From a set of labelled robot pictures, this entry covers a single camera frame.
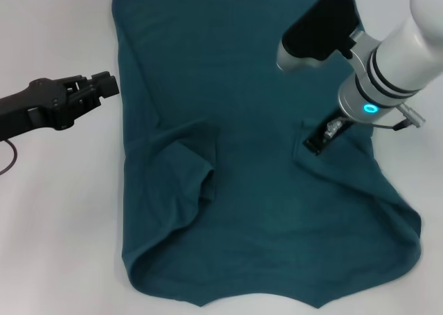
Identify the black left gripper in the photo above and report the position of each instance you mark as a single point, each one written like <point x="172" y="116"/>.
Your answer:
<point x="34" y="104"/>

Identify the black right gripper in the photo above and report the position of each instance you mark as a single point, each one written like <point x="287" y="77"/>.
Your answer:
<point x="327" y="135"/>

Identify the blue t-shirt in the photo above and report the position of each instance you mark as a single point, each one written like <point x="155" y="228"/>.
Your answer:
<point x="259" y="173"/>

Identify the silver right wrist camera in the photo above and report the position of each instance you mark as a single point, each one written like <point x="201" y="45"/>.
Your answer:
<point x="318" y="27"/>

